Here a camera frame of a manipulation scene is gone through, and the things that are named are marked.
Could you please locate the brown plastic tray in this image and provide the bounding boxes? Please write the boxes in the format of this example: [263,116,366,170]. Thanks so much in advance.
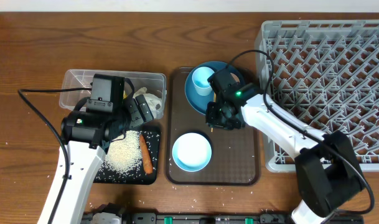
[165,67,260,185]

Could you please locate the light blue bowl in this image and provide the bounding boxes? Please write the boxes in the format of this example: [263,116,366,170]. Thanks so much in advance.
[172,133,212,172]

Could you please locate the grey dishwasher rack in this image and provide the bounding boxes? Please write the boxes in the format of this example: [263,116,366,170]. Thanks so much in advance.
[255,20,379,172]

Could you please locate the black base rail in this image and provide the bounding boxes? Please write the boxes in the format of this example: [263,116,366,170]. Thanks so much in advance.
[80,203,364,224]

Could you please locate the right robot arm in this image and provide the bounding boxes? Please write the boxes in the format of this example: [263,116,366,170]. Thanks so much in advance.
[206,68,365,223]

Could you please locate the dark blue plate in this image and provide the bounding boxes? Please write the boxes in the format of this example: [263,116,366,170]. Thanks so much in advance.
[185,61,245,114]

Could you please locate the black plastic tray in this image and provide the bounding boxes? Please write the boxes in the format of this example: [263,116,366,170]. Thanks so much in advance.
[94,126,161,185]

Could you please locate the light blue cup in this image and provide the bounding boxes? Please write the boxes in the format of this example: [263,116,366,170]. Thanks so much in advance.
[192,67,215,96]

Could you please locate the orange carrot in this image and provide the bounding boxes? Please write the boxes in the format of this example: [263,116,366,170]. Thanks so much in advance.
[139,134,153,174]

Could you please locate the white rice pile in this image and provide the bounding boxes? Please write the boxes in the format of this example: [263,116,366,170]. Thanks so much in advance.
[103,131,142,174]

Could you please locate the white napkin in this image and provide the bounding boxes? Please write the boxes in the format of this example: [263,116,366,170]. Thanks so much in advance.
[133,87,162,119]

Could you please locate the clear plastic bin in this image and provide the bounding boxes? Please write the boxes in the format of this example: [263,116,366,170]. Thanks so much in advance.
[62,69,167,117]

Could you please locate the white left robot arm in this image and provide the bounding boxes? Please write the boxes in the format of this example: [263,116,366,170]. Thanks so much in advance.
[39,74,154,223]

